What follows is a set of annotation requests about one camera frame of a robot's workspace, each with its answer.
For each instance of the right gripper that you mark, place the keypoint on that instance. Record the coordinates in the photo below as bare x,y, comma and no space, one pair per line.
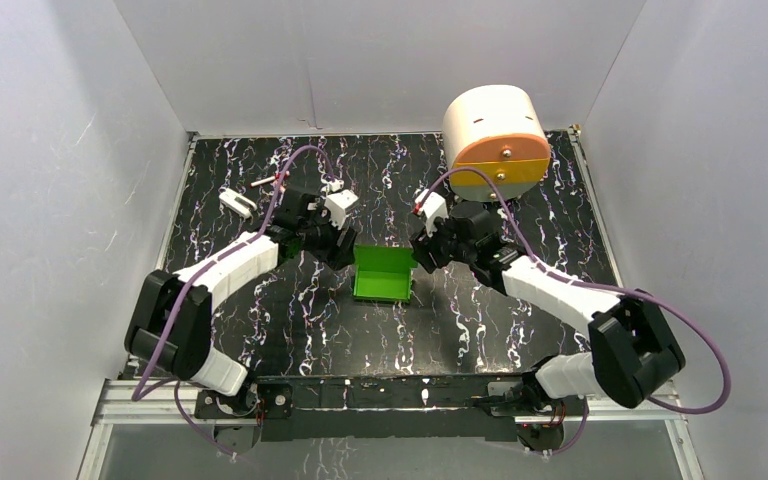
423,244

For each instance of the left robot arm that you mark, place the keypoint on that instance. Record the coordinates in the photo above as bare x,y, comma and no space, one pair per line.
170,327

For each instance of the green paper box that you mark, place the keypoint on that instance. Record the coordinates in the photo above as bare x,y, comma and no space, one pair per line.
383,273

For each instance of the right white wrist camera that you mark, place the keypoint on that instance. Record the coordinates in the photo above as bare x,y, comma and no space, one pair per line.
430,206

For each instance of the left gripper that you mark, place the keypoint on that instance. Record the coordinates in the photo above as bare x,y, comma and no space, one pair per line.
340,244

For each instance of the small white plastic clip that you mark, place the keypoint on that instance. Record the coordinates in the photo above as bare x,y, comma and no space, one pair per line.
238,203

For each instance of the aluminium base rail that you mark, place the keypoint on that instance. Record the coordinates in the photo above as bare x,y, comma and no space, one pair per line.
294,395

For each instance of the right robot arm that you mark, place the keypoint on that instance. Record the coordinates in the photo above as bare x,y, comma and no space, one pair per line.
632,350

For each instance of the round cream drawer cabinet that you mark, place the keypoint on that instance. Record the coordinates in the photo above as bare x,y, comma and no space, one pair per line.
494,129

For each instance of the red capped marker pen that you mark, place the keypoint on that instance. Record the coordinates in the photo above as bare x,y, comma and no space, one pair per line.
276,178

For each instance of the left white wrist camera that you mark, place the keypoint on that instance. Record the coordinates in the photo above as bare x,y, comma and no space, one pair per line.
339,202

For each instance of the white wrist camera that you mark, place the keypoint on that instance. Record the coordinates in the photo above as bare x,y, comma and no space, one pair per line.
430,206
339,202

